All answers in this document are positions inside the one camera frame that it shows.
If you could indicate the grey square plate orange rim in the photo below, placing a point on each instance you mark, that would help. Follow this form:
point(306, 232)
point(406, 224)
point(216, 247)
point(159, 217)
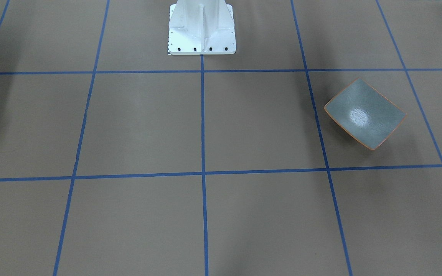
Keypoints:
point(365, 114)

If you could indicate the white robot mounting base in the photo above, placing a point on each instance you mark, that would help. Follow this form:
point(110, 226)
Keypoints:
point(201, 27)

